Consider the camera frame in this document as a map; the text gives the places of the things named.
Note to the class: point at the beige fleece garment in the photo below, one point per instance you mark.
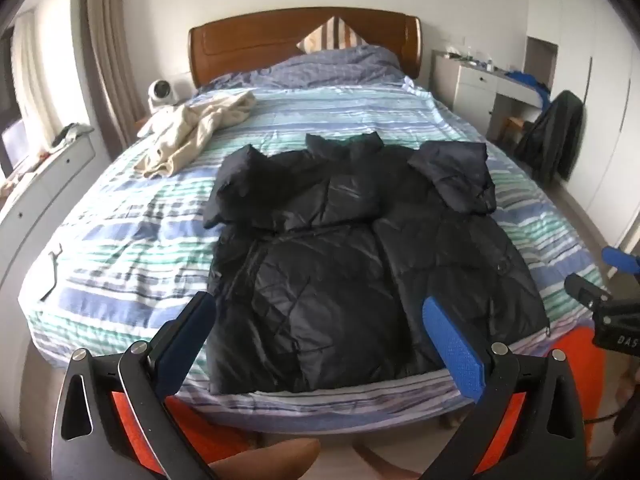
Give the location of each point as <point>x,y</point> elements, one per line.
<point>190,135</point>

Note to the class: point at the wooden headboard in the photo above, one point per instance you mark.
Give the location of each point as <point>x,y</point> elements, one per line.
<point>240,40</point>

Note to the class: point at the white desk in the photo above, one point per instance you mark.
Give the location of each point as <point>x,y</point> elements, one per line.
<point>472,92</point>

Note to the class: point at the beige curtain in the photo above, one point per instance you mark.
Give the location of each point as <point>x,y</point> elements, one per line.
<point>112,60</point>

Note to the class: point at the black clothes hanger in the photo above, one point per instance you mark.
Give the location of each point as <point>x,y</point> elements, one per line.
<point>52,265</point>

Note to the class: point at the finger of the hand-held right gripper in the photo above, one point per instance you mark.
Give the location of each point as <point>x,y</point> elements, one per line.
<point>622,260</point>
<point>585,290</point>

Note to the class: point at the blue cloth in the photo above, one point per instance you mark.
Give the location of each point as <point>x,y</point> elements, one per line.
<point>525,80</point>

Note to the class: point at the blue checked pillow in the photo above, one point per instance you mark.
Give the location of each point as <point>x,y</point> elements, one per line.
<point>325,67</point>

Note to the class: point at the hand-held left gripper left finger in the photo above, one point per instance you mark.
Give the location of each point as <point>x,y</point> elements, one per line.
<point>185,340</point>

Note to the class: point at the bed with striped duvet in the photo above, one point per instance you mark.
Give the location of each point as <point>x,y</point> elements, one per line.
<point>125,230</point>

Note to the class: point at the white dresser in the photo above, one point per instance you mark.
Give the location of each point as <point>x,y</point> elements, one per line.
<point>50,180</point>

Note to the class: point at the black puffer jacket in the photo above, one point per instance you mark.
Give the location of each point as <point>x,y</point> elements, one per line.
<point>325,285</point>

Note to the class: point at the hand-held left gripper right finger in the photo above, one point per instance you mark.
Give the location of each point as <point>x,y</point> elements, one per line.
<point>455,350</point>

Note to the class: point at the small white fan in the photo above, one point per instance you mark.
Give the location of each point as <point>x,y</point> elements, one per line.
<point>160,92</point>

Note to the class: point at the wooden chair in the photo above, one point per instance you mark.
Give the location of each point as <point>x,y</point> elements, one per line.
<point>515,127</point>

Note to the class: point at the brown striped pillow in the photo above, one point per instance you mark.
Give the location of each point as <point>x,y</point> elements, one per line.
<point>330,35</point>

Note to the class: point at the person's orange trousers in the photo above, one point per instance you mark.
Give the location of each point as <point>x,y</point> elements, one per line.
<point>575,360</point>

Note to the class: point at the white wardrobe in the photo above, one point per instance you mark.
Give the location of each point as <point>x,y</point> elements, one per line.
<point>600,110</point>

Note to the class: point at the dark jacket on chair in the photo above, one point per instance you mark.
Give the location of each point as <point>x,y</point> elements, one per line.
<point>555,135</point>

